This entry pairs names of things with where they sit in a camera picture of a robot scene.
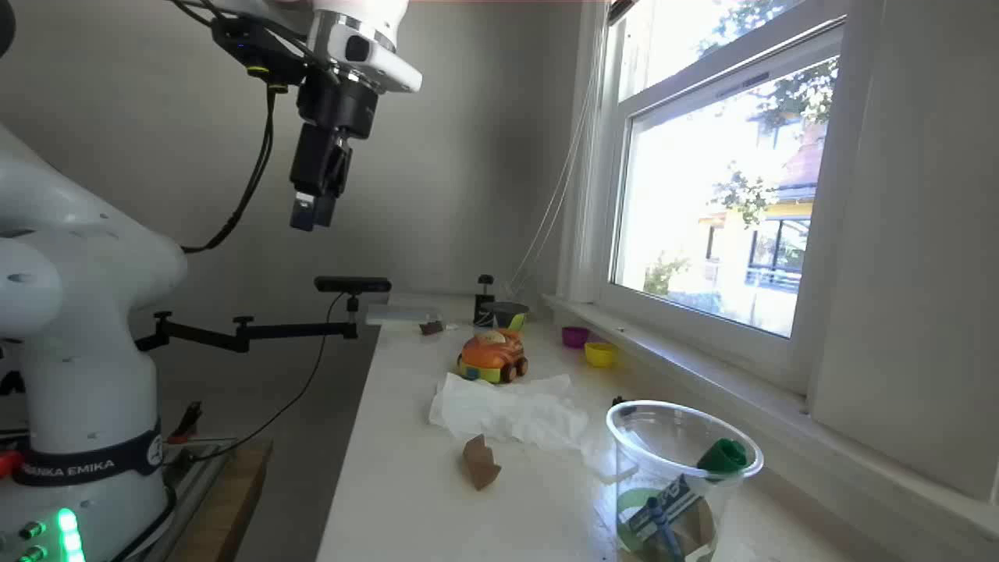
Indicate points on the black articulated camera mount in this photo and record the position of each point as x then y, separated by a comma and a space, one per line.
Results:
251, 333

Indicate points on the yellow green ball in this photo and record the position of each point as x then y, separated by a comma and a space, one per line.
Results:
520, 322

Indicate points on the pink bowl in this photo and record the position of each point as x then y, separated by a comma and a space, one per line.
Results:
576, 334

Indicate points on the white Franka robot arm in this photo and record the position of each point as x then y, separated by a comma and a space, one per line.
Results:
84, 270

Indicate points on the white paper towel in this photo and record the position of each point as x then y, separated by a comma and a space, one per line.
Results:
511, 411

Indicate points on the black goblet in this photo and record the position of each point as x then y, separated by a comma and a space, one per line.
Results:
485, 302

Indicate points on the yellow bowl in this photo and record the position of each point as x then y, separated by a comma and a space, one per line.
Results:
600, 355

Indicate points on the red black clamp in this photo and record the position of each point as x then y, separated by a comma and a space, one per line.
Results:
188, 422

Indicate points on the white framed window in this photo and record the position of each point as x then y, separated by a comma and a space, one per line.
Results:
729, 206

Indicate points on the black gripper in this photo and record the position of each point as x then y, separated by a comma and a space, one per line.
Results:
337, 105

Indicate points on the orange toy car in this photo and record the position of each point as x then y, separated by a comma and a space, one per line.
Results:
492, 358

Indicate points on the grey metal rail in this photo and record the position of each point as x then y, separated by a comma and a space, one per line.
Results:
172, 510

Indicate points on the wooden board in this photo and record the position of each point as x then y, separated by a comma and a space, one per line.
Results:
230, 500

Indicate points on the black stereo camera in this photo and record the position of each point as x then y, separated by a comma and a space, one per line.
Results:
354, 282

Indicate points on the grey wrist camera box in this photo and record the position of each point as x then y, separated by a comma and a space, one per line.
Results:
379, 64

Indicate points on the clear plastic cup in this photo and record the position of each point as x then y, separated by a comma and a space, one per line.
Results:
677, 488

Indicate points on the green Expo marker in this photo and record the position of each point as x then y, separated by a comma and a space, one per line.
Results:
718, 458

